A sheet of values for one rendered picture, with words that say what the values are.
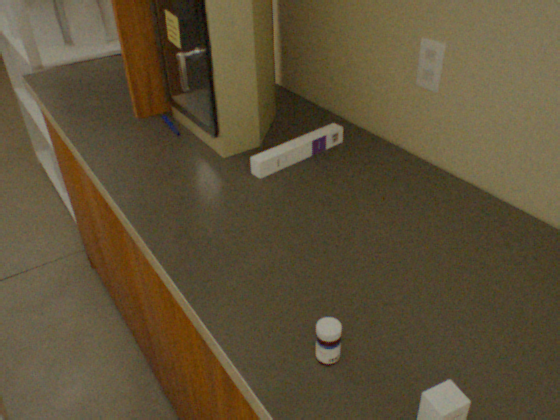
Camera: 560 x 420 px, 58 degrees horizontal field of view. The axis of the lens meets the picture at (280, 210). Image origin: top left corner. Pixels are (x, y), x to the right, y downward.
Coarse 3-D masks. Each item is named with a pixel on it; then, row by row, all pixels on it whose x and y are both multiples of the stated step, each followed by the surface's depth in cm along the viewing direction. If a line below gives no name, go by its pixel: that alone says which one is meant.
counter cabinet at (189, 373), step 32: (64, 160) 188; (96, 192) 150; (96, 224) 173; (96, 256) 206; (128, 256) 140; (128, 288) 161; (160, 288) 117; (128, 320) 188; (160, 320) 132; (160, 352) 149; (192, 352) 111; (160, 384) 172; (192, 384) 124; (224, 384) 96; (192, 416) 140; (224, 416) 106; (256, 416) 85
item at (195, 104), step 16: (160, 0) 127; (176, 0) 119; (192, 0) 112; (160, 16) 131; (176, 16) 122; (192, 16) 114; (160, 32) 135; (192, 32) 117; (176, 48) 129; (192, 48) 120; (208, 48) 115; (176, 64) 133; (192, 64) 124; (208, 64) 116; (176, 80) 136; (192, 80) 127; (208, 80) 119; (176, 96) 141; (192, 96) 130; (208, 96) 122; (192, 112) 134; (208, 112) 125; (208, 128) 129
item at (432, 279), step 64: (64, 128) 148; (128, 128) 147; (128, 192) 118; (192, 192) 117; (256, 192) 116; (320, 192) 115; (384, 192) 115; (448, 192) 114; (192, 256) 98; (256, 256) 97; (320, 256) 97; (384, 256) 96; (448, 256) 96; (512, 256) 95; (192, 320) 88; (256, 320) 84; (384, 320) 83; (448, 320) 82; (512, 320) 82; (256, 384) 73; (320, 384) 73; (384, 384) 73; (512, 384) 72
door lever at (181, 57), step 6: (180, 54) 116; (186, 54) 117; (192, 54) 117; (198, 54) 118; (180, 60) 116; (180, 66) 117; (186, 66) 118; (180, 72) 118; (186, 72) 118; (180, 78) 119; (186, 78) 119; (186, 84) 120; (186, 90) 120
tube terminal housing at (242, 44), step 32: (224, 0) 111; (256, 0) 118; (224, 32) 114; (256, 32) 121; (224, 64) 118; (256, 64) 123; (224, 96) 122; (256, 96) 127; (192, 128) 142; (224, 128) 126; (256, 128) 131
